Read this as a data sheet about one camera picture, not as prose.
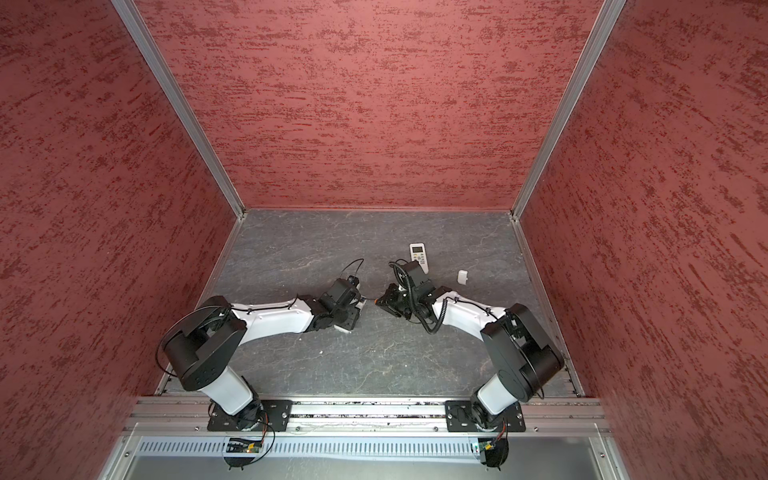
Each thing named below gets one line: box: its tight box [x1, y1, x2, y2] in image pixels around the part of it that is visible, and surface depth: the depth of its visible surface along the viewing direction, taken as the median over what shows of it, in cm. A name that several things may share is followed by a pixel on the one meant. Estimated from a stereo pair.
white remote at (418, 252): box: [410, 242, 429, 274], surface depth 108 cm
